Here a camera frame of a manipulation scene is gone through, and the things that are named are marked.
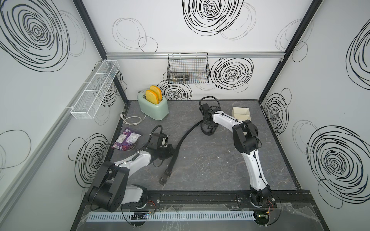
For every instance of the rear yellow toast slice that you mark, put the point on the rear yellow toast slice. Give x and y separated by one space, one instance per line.
157 91

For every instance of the dark item in basket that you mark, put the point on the dark item in basket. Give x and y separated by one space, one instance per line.
181 78

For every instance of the mint green toaster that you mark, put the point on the mint green toaster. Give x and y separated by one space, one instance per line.
157 112

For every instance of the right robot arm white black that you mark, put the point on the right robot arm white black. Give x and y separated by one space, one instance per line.
246 142

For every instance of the long black leather belt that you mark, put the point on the long black leather belt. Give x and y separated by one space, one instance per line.
168 171

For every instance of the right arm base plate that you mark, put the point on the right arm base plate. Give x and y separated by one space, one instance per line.
248 199

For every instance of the yellow toast slice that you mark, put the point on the yellow toast slice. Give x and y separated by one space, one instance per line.
157 91
152 97

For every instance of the purple snack packet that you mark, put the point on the purple snack packet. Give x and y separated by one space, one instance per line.
126 140

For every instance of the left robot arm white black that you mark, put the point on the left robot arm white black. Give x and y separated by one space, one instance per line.
109 189

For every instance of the black wire wall basket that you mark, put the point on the black wire wall basket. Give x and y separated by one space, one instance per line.
196 65

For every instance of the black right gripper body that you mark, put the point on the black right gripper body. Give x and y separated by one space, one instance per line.
206 126

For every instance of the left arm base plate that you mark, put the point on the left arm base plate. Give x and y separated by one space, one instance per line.
148 202

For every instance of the white mesh wall shelf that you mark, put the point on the white mesh wall shelf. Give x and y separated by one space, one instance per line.
96 90

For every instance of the slotted grey cable duct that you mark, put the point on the slotted grey cable duct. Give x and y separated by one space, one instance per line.
171 216

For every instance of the front yellow toast slice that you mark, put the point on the front yellow toast slice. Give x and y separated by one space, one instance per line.
152 97

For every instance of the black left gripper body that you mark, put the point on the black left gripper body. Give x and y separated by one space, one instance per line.
164 152

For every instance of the cream divided storage organizer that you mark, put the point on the cream divided storage organizer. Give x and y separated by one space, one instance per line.
241 113

